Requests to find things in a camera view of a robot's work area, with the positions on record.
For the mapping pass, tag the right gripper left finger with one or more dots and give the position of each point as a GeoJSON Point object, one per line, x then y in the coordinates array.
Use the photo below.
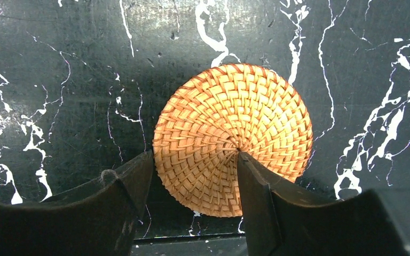
{"type": "Point", "coordinates": [95, 218]}

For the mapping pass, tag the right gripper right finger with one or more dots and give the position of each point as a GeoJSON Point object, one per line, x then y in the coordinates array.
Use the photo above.
{"type": "Point", "coordinates": [282, 218]}

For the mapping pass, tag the woven rattan coaster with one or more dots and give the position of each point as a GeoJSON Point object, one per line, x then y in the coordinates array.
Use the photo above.
{"type": "Point", "coordinates": [218, 113]}

